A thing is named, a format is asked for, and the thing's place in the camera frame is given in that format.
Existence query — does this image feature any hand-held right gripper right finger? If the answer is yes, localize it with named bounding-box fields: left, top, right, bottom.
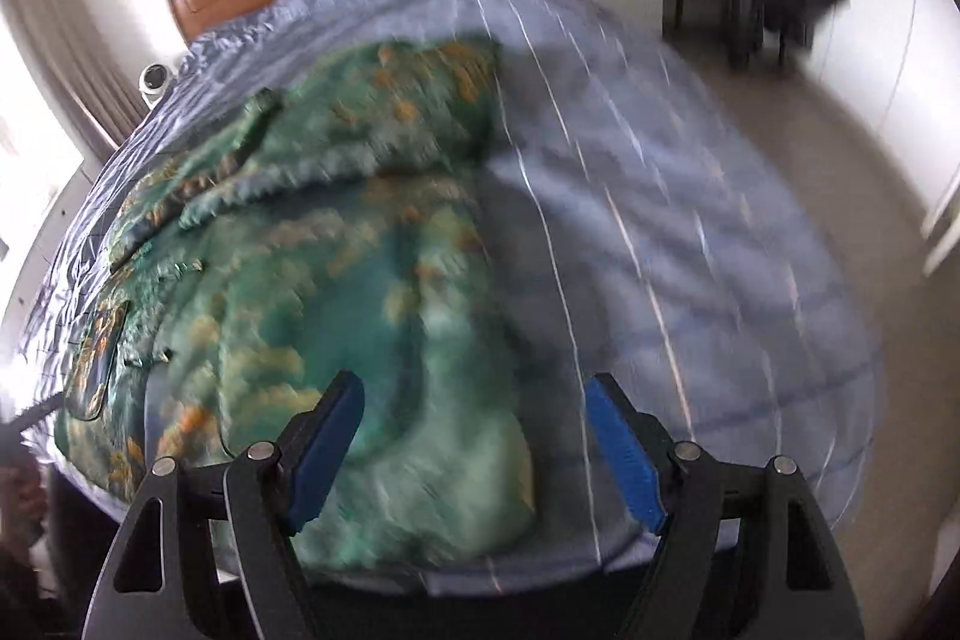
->
left=585, top=374, right=863, bottom=640

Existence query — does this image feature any blue striped duvet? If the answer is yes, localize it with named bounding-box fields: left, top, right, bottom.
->
left=21, top=0, right=880, bottom=600

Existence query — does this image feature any white wardrobe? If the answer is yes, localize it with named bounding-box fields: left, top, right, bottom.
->
left=772, top=0, right=960, bottom=236

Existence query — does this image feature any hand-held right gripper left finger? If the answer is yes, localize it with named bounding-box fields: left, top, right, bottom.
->
left=81, top=370, right=367, bottom=640

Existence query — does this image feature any white round device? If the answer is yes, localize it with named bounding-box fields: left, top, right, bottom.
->
left=135, top=64, right=178, bottom=106

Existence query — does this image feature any green floral garment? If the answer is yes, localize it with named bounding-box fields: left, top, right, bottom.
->
left=52, top=36, right=538, bottom=570

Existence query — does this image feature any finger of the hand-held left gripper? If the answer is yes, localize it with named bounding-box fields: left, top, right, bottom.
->
left=4, top=389, right=72, bottom=435

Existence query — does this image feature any beige curtain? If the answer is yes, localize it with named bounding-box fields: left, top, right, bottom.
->
left=0, top=0, right=151, bottom=157

